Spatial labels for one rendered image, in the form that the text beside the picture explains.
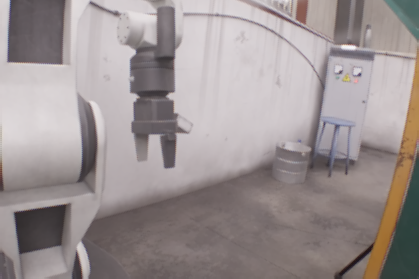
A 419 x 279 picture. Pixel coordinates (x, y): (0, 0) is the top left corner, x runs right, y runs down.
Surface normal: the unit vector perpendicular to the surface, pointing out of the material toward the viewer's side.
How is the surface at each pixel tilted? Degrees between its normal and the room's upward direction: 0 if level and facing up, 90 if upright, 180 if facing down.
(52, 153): 92
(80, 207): 100
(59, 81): 79
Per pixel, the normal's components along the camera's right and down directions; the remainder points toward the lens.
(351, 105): -0.50, 0.11
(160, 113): 0.64, 0.00
